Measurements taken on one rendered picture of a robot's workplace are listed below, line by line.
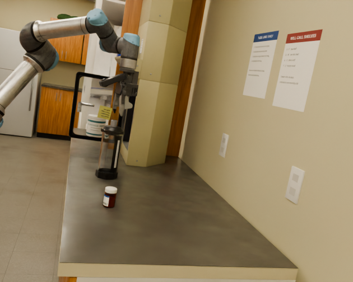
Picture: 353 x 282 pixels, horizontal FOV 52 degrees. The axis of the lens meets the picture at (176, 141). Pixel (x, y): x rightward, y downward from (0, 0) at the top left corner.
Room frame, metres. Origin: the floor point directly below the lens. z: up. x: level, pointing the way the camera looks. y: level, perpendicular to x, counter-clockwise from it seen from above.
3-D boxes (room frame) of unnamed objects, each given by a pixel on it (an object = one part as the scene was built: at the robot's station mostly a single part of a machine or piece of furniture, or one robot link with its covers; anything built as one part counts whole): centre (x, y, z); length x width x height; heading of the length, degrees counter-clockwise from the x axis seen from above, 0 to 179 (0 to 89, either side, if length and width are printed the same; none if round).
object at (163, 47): (2.11, 0.17, 1.32); 0.32 x 0.25 x 0.77; 17
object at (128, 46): (1.66, 0.28, 1.55); 0.09 x 0.08 x 0.11; 63
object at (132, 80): (1.66, 0.27, 1.39); 0.09 x 0.08 x 0.12; 122
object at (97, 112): (2.19, 0.50, 1.19); 0.30 x 0.01 x 0.40; 101
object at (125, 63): (1.66, 0.27, 1.47); 0.08 x 0.08 x 0.05
